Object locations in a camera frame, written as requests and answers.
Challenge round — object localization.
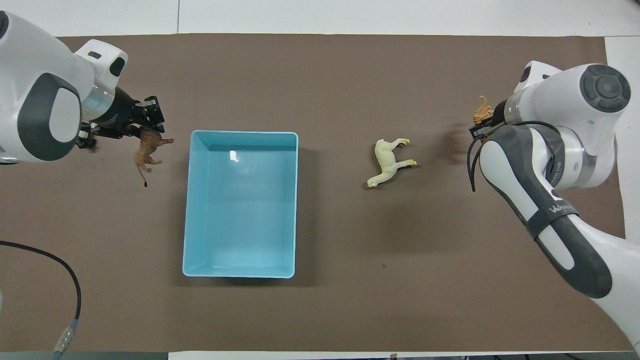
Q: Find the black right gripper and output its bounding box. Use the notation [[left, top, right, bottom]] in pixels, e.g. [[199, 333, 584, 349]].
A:
[[469, 100, 508, 144]]

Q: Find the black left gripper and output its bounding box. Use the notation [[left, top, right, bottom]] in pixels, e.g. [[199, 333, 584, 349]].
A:
[[76, 87, 166, 149]]

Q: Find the orange tiger toy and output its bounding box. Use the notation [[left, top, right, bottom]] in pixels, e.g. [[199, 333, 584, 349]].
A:
[[473, 95, 496, 126]]

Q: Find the brown lion toy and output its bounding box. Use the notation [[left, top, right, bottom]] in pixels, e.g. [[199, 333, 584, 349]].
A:
[[135, 127, 175, 188]]

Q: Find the cream camel toy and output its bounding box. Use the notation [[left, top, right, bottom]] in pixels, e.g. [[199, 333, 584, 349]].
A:
[[366, 138, 418, 189]]

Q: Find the light blue storage box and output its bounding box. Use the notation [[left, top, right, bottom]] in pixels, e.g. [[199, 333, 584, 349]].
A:
[[182, 130, 300, 279]]

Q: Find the brown table mat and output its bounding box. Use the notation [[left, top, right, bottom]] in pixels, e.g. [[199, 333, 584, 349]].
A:
[[0, 33, 633, 353]]

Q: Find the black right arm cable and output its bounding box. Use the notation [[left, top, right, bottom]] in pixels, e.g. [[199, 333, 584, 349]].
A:
[[467, 120, 558, 193]]

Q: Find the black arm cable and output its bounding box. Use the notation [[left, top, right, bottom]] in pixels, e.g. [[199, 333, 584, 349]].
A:
[[0, 240, 82, 357], [467, 120, 558, 193]]

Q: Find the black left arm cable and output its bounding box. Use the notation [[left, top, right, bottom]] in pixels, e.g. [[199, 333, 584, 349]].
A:
[[0, 240, 82, 357]]

